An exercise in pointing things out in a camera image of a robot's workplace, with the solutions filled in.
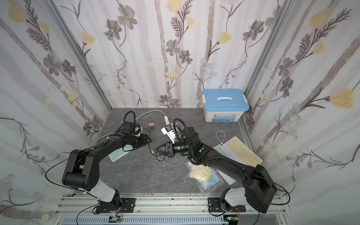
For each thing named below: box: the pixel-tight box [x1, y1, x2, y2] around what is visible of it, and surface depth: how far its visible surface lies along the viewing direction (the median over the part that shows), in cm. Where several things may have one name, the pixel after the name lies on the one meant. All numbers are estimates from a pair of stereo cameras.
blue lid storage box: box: [201, 89, 250, 123], surface depth 106 cm
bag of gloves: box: [185, 160, 221, 194], surface depth 84 cm
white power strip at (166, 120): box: [164, 115, 171, 126], surface depth 110 cm
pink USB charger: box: [148, 122, 155, 130], surface depth 110 cm
